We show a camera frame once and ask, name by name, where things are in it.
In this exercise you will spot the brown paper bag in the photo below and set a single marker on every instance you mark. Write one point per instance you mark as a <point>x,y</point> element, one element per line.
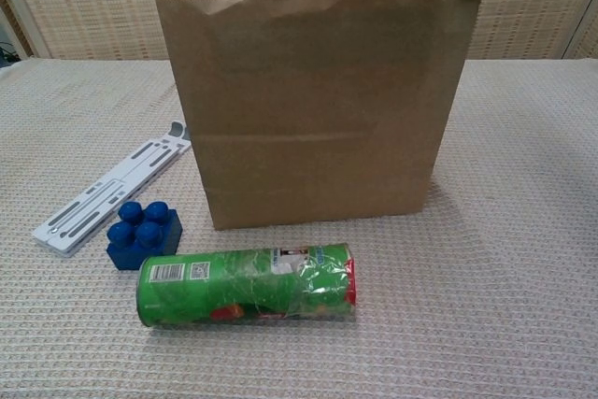
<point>317,114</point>

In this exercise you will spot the green chips can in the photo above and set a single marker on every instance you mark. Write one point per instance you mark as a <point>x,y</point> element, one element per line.
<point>233,287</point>

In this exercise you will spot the blue toy building block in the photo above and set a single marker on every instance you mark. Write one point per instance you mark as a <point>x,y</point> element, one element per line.
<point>128,254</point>

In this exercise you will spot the white folding stand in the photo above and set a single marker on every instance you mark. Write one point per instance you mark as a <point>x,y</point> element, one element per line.
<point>93,203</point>

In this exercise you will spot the beige woven tablecloth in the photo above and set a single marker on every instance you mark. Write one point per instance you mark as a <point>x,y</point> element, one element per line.
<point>467,324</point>

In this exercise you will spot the woven bamboo screen panel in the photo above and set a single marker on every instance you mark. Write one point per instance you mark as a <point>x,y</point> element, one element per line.
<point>93,6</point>
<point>589,39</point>
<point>514,6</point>

